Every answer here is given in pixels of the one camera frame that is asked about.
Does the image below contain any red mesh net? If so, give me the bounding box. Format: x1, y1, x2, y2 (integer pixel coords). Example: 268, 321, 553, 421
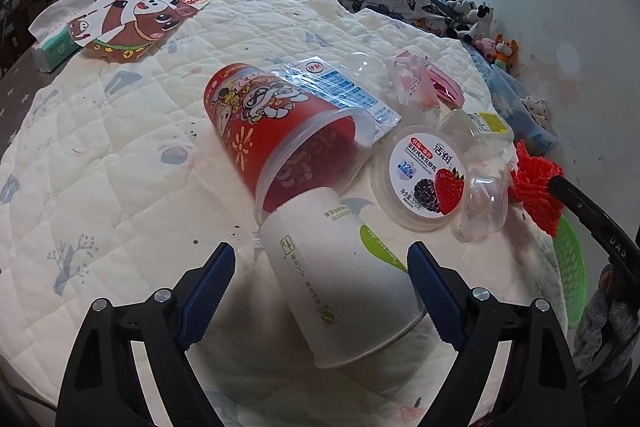
509, 140, 564, 237

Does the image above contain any clear dome lid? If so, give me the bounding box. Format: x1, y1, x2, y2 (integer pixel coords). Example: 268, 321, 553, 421
456, 169, 509, 243

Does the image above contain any clear plastic bottle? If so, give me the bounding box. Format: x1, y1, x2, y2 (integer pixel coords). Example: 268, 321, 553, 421
439, 109, 514, 162

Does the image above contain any white paper cup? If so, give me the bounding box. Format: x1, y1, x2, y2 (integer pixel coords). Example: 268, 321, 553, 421
258, 187, 425, 369

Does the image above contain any blue white milk carton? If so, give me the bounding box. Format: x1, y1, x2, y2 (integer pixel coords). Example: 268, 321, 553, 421
270, 56, 401, 141

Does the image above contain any green trash basket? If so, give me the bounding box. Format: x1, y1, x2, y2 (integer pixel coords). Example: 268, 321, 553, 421
552, 216, 587, 329

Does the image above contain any grey knitted sleeve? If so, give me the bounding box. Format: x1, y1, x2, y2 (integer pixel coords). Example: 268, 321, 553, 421
573, 265, 639, 383

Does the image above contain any blue plastic storage box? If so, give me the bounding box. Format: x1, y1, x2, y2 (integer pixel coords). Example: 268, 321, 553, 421
486, 66, 559, 156

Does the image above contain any berry yogurt tub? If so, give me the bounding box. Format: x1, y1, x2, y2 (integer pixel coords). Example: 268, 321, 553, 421
371, 124, 468, 232

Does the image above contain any orange fox plush toy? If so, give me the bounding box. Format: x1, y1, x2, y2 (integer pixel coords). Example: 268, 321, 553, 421
494, 34, 518, 72

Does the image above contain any pink plush toy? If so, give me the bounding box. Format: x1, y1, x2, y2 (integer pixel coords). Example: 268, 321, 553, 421
473, 37, 496, 62

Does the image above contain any pink snack wrapper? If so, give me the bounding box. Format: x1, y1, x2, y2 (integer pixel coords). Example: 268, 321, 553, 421
425, 57, 464, 109

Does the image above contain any cow plush toy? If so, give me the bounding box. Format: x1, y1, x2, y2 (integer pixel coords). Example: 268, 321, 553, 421
446, 0, 494, 44

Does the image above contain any clear pink plastic bag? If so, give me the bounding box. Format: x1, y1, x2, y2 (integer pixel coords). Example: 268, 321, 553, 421
384, 52, 439, 109

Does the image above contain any red cartoon plastic cup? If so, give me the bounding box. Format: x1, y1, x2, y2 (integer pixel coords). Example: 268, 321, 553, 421
203, 63, 375, 223

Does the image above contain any small clear plastic lid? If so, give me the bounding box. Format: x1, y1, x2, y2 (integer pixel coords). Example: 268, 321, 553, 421
341, 52, 386, 80

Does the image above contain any white quilted table cover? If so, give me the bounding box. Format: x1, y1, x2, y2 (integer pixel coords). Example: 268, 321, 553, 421
0, 0, 569, 427

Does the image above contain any right butterfly pillow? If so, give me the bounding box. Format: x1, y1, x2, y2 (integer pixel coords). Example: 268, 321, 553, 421
350, 0, 452, 37

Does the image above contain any cartoon cow picture book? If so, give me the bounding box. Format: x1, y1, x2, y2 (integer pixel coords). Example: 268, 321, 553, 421
67, 0, 210, 64

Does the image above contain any tissue pack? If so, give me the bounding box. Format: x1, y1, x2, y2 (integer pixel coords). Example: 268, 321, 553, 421
28, 0, 94, 72

